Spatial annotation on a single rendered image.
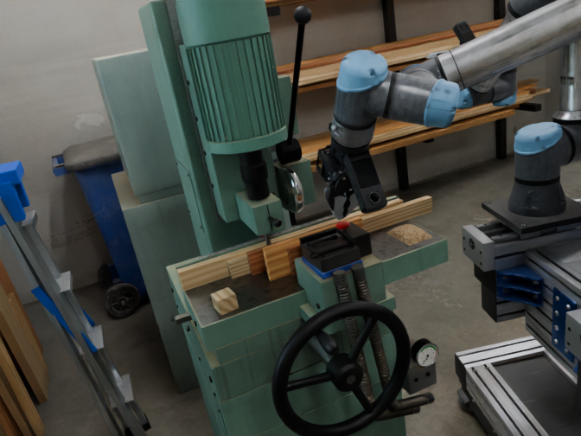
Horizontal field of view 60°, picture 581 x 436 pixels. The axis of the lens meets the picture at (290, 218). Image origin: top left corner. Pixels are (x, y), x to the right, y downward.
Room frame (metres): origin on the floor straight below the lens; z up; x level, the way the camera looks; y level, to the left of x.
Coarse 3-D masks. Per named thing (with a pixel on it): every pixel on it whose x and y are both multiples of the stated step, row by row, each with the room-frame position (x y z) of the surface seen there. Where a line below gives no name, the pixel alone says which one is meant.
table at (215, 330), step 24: (384, 240) 1.11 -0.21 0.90; (432, 240) 1.07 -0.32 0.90; (384, 264) 1.01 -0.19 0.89; (408, 264) 1.03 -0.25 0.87; (432, 264) 1.05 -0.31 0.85; (216, 288) 1.02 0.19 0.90; (240, 288) 1.00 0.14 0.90; (264, 288) 0.98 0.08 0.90; (288, 288) 0.96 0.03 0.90; (192, 312) 0.96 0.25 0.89; (216, 312) 0.92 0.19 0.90; (240, 312) 0.90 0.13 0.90; (264, 312) 0.91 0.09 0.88; (288, 312) 0.93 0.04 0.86; (312, 312) 0.90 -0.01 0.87; (216, 336) 0.88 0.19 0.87; (240, 336) 0.89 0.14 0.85
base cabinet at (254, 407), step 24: (384, 336) 1.00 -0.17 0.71; (264, 384) 0.90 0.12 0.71; (216, 408) 0.96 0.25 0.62; (240, 408) 0.88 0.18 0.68; (264, 408) 0.90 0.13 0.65; (312, 408) 0.93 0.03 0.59; (336, 408) 0.95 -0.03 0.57; (360, 408) 0.97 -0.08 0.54; (216, 432) 1.19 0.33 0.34; (240, 432) 0.88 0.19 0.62; (264, 432) 0.89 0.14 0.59; (288, 432) 0.91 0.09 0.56; (360, 432) 0.97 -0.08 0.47; (384, 432) 0.99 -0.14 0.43
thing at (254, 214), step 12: (240, 192) 1.16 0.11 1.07; (240, 204) 1.13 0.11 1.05; (252, 204) 1.06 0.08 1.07; (264, 204) 1.05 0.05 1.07; (276, 204) 1.06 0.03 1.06; (240, 216) 1.15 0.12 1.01; (252, 216) 1.05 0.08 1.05; (264, 216) 1.05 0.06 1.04; (276, 216) 1.05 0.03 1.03; (252, 228) 1.07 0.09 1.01; (264, 228) 1.04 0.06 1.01; (276, 228) 1.05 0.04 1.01
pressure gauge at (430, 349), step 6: (420, 342) 0.98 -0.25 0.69; (426, 342) 0.98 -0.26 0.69; (414, 348) 0.97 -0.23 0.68; (420, 348) 0.96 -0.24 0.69; (426, 348) 0.97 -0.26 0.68; (432, 348) 0.97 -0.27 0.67; (414, 354) 0.96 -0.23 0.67; (420, 354) 0.96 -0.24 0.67; (426, 354) 0.97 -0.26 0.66; (432, 354) 0.97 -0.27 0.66; (414, 360) 0.97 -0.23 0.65; (420, 360) 0.96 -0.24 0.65; (426, 360) 0.96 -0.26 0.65; (432, 360) 0.97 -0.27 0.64; (420, 366) 0.96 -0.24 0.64; (426, 366) 0.96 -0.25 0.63
